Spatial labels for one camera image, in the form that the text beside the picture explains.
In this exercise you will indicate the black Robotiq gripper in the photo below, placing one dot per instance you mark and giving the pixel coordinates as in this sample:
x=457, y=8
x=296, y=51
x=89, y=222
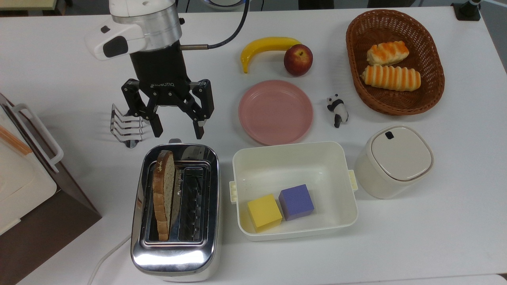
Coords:
x=160, y=75

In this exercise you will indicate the toast bread slice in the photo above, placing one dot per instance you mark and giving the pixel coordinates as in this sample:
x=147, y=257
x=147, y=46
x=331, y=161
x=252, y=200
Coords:
x=162, y=190

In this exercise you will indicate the chrome and cream toaster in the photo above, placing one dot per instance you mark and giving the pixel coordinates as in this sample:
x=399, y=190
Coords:
x=174, y=257

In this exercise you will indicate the long striped bread roll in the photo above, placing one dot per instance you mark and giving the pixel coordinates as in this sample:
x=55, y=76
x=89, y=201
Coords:
x=390, y=78

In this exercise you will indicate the short orange bread roll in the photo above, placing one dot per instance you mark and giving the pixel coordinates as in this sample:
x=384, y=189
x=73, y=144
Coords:
x=388, y=53

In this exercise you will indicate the pink plate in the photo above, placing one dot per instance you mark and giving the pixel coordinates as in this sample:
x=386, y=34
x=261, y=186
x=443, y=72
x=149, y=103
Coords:
x=275, y=113

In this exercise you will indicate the yellow banana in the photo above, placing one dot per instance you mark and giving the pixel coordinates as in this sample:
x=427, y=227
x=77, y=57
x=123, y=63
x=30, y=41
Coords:
x=261, y=45

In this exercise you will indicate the white plastic storage box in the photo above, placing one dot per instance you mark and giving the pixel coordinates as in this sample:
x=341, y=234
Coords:
x=285, y=166

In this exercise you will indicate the red apple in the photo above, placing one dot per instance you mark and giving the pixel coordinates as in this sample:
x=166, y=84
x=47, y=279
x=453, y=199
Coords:
x=298, y=60

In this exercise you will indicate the yellow cube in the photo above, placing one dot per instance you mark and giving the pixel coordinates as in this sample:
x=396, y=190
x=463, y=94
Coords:
x=263, y=209

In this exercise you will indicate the purple cube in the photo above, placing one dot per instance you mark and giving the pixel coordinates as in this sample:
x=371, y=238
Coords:
x=295, y=200

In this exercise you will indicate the panda figurine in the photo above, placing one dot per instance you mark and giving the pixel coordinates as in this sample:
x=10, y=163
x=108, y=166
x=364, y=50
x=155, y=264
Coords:
x=338, y=111

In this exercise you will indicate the cream toy cabinet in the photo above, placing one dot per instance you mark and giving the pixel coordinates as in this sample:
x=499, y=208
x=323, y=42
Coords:
x=20, y=186

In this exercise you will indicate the cream lidded desktop bin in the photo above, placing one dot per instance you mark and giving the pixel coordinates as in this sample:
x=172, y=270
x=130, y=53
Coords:
x=400, y=154

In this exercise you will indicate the brown wicker basket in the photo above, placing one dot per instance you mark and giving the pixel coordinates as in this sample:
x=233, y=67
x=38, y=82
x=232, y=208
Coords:
x=431, y=79

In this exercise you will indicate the black camera stand clamp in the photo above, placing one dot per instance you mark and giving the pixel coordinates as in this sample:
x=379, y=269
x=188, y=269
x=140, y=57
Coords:
x=467, y=12

